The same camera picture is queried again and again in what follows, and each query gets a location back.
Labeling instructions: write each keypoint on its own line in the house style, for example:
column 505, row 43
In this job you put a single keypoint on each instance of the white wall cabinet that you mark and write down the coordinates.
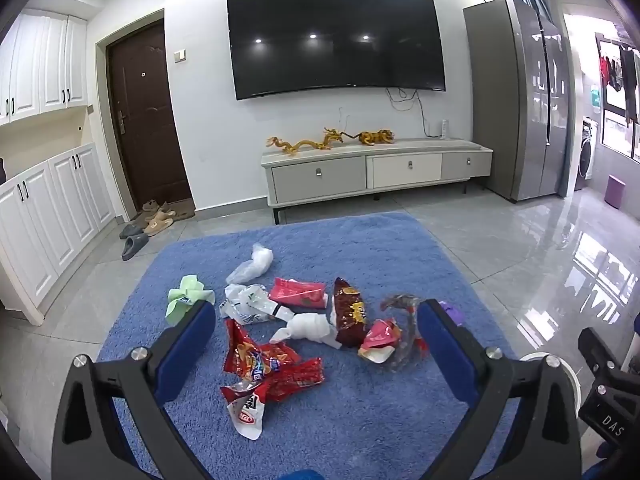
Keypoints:
column 40, row 70

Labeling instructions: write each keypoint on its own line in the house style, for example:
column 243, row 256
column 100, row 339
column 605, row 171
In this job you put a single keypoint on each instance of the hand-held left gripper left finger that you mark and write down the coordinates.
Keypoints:
column 185, row 350

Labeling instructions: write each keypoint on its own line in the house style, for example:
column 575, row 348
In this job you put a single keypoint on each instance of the clear plastic wrapper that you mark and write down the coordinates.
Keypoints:
column 406, row 330

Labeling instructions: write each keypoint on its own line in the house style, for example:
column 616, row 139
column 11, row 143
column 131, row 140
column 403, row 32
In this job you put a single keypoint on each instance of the clear plastic bag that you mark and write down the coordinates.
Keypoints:
column 255, row 262

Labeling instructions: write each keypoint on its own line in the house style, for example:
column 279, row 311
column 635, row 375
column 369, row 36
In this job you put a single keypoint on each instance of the red hanging garment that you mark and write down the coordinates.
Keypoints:
column 606, row 70

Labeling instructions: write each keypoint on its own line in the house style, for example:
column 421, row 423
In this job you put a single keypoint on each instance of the white printed plastic bag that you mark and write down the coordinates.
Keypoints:
column 245, row 302

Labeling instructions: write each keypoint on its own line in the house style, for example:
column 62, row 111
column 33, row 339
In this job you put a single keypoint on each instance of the white floor cabinet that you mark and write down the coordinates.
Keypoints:
column 50, row 220

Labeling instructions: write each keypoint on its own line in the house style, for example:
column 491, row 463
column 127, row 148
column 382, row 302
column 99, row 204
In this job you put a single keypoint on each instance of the black wall television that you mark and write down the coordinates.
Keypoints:
column 335, row 40

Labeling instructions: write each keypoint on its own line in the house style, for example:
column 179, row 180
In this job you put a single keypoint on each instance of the purple wrapper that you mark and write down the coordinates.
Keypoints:
column 454, row 312

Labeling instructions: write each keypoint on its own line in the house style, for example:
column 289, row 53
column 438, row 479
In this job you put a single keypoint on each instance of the pink wrapper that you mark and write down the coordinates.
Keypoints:
column 380, row 335

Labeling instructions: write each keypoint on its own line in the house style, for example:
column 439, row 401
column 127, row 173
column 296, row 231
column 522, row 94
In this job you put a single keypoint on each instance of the red snack bag blue print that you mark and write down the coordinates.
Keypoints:
column 245, row 355

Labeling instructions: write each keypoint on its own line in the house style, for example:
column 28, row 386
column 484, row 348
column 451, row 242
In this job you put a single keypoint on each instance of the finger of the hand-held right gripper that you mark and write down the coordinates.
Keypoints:
column 597, row 350

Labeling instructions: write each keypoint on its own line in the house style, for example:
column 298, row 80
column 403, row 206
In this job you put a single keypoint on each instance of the golden dragon figurine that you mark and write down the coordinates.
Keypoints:
column 300, row 145

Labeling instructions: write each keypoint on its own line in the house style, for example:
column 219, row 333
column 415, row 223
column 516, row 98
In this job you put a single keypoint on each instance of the grey refrigerator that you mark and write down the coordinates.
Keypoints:
column 510, row 100

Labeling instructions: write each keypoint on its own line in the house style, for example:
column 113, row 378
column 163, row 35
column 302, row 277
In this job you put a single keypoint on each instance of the green crumpled tissue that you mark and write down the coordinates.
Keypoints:
column 185, row 295

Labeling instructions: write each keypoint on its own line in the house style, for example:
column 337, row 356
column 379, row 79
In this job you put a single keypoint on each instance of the dark hanging garment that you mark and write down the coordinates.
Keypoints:
column 630, row 85

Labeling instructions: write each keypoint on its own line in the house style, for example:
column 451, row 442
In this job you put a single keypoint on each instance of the white round trash bin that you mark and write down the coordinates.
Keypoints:
column 575, row 385

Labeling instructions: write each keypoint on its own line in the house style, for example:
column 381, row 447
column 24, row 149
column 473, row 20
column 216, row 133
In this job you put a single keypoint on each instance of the flat red packet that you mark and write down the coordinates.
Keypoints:
column 297, row 292

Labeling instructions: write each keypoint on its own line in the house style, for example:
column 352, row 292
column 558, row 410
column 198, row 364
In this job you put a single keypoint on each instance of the grey slipper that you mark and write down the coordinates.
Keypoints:
column 132, row 231
column 135, row 247

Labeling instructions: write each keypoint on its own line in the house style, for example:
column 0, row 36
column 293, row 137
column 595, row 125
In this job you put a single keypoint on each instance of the white washing machine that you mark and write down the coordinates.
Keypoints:
column 589, row 155

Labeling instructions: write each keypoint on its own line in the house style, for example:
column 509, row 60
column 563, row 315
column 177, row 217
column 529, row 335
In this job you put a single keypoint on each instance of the golden tiger figurine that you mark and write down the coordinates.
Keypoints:
column 375, row 136

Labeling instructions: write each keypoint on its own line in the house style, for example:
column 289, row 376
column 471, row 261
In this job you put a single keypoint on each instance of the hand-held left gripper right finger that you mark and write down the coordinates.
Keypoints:
column 445, row 355

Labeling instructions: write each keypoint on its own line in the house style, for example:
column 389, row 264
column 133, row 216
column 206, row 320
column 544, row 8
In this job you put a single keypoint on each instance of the purple stool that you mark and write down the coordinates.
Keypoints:
column 616, row 192

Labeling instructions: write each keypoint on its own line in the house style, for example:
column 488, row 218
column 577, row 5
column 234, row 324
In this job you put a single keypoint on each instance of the grey and white television stand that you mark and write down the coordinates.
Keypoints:
column 320, row 172

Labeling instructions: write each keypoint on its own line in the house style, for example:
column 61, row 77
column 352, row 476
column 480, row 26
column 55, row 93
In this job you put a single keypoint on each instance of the dark brown entrance door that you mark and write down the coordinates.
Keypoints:
column 145, row 110

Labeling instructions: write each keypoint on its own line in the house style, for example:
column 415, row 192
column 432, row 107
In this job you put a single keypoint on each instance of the white power strip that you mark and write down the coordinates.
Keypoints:
column 444, row 129

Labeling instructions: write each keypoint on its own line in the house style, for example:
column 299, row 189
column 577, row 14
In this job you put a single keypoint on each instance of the blue fluffy rug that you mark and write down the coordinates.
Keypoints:
column 350, row 425

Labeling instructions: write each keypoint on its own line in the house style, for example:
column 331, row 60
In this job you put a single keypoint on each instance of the white crumpled tissue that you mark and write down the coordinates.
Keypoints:
column 310, row 327

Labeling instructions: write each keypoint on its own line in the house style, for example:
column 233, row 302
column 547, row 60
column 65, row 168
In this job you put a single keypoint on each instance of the red crumpled wrapper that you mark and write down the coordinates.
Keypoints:
column 295, row 380

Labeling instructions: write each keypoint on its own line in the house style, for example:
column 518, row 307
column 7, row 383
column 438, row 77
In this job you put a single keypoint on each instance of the dark red chips bag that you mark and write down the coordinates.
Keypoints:
column 350, row 310

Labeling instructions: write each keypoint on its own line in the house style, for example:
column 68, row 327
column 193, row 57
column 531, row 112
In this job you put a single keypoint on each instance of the white and red wrapper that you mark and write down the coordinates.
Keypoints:
column 247, row 415

